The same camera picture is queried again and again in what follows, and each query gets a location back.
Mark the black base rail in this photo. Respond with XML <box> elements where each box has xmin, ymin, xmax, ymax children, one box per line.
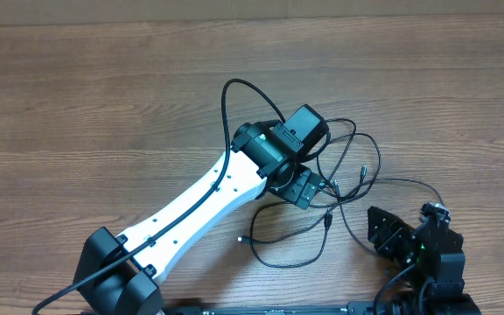
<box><xmin>160</xmin><ymin>302</ymin><xmax>374</xmax><ymax>315</ymax></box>

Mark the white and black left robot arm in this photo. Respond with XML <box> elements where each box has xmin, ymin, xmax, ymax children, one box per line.
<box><xmin>74</xmin><ymin>118</ymin><xmax>328</xmax><ymax>314</ymax></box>

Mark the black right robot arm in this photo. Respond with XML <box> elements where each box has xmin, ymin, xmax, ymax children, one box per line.
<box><xmin>367</xmin><ymin>203</ymin><xmax>480</xmax><ymax>315</ymax></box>

